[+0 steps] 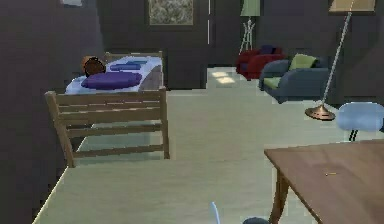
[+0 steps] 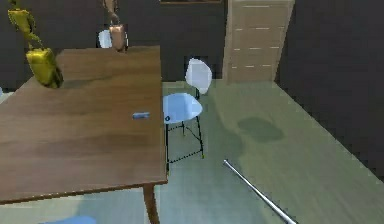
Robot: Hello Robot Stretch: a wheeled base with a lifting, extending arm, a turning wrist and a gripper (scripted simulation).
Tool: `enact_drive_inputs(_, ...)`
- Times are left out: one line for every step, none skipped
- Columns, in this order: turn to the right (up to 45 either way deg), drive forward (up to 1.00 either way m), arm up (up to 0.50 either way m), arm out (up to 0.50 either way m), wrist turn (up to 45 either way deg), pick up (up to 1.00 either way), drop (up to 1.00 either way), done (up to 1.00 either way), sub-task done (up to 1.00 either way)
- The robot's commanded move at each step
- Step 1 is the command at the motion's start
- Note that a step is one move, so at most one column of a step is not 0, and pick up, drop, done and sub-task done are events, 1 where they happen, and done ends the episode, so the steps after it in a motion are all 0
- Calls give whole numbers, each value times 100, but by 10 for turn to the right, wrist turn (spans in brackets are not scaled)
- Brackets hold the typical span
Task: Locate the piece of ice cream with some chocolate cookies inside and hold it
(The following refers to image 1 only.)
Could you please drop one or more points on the wooden bed with white mattress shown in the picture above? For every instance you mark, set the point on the wooden bed with white mattress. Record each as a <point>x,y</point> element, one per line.
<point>113,113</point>

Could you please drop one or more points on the red armchair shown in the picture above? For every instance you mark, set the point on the red armchair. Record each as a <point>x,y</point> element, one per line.
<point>258,63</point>

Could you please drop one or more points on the purple pillow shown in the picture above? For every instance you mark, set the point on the purple pillow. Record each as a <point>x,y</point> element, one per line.
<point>111,80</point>

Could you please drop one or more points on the dark blue cushion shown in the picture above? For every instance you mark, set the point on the dark blue cushion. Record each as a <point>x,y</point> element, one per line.
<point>267,49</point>

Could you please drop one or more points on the framed picture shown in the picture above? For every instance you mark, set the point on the framed picture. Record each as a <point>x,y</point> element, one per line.
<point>170,12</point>

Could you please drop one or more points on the green shade tripod lamp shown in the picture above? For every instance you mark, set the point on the green shade tripod lamp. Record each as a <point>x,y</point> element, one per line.
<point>249,20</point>

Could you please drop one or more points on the blue-grey armchair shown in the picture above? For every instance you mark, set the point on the blue-grey armchair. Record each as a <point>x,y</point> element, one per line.
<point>296,81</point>

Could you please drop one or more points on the brown basketball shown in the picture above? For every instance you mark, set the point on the brown basketball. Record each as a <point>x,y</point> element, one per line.
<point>93,66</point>

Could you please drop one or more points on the green cushion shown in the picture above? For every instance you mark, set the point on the green cushion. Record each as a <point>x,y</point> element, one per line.
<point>301,62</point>

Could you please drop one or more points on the brass floor lamp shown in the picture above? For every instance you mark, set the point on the brass floor lamp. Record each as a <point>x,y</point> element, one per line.
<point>328,80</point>

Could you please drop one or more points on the small yellow pencil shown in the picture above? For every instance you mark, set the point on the small yellow pencil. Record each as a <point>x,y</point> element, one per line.
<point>330,173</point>

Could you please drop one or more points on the brown wooden table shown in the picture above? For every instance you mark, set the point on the brown wooden table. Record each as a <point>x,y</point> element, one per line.
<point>336,180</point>

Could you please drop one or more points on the pale blue chair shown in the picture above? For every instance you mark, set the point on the pale blue chair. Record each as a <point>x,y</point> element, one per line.
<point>360,116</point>

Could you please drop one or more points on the white wall fixture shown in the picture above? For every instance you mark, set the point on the white wall fixture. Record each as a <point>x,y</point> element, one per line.
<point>71,2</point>

